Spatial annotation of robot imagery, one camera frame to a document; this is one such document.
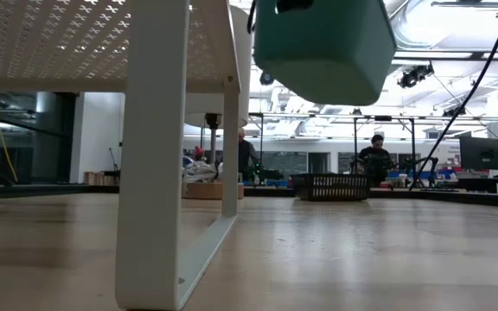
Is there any black mesh basket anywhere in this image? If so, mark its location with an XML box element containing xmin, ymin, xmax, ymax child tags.
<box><xmin>290</xmin><ymin>172</ymin><xmax>374</xmax><ymax>202</ymax></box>

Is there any teal plastic bin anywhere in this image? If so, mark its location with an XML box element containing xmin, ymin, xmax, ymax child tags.
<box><xmin>252</xmin><ymin>0</ymin><xmax>399</xmax><ymax>107</ymax></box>

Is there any black background desk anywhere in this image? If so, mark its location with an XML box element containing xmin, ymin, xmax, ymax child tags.
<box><xmin>456</xmin><ymin>176</ymin><xmax>498</xmax><ymax>194</ymax></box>

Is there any person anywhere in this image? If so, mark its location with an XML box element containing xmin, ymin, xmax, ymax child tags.
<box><xmin>237</xmin><ymin>127</ymin><xmax>261</xmax><ymax>182</ymax></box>
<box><xmin>356</xmin><ymin>133</ymin><xmax>395</xmax><ymax>187</ymax></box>

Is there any white perforated metal shelf riser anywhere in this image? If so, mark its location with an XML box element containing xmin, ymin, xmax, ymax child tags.
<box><xmin>0</xmin><ymin>0</ymin><xmax>242</xmax><ymax>311</ymax></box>

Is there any wooden slat crate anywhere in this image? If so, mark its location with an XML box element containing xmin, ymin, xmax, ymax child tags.
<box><xmin>83</xmin><ymin>170</ymin><xmax>119</xmax><ymax>187</ymax></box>

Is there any black ceiling spotlight cluster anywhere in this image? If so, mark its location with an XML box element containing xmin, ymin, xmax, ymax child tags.
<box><xmin>397</xmin><ymin>63</ymin><xmax>436</xmax><ymax>90</ymax></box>

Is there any black overhead rig bar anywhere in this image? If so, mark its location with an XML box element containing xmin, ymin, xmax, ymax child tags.
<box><xmin>391</xmin><ymin>46</ymin><xmax>498</xmax><ymax>60</ymax></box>

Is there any dark computer monitor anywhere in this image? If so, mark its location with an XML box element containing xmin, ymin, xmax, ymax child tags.
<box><xmin>459</xmin><ymin>136</ymin><xmax>498</xmax><ymax>171</ymax></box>

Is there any black background rig frame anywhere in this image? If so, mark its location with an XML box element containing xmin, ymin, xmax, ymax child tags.
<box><xmin>248</xmin><ymin>111</ymin><xmax>418</xmax><ymax>175</ymax></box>

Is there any black aluminium table frame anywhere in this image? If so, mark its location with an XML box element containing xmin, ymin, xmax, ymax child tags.
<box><xmin>0</xmin><ymin>183</ymin><xmax>498</xmax><ymax>209</ymax></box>

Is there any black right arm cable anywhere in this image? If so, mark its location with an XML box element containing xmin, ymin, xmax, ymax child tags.
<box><xmin>408</xmin><ymin>0</ymin><xmax>498</xmax><ymax>192</ymax></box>

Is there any yellow hanging cord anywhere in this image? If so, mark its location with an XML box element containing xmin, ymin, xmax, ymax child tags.
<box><xmin>0</xmin><ymin>91</ymin><xmax>19</xmax><ymax>182</ymax></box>

